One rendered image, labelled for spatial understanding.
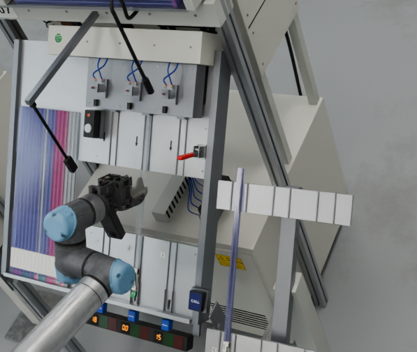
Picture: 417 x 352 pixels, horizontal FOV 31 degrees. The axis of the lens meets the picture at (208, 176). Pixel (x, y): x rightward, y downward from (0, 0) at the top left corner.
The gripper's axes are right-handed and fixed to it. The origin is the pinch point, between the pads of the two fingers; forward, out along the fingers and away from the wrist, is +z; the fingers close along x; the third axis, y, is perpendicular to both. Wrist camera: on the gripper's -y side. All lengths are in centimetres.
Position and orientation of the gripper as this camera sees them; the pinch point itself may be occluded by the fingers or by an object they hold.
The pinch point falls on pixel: (141, 191)
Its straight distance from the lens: 204.2
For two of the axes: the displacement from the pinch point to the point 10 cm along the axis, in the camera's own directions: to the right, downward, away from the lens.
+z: 5.0, -2.7, 8.2
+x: -8.7, -1.3, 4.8
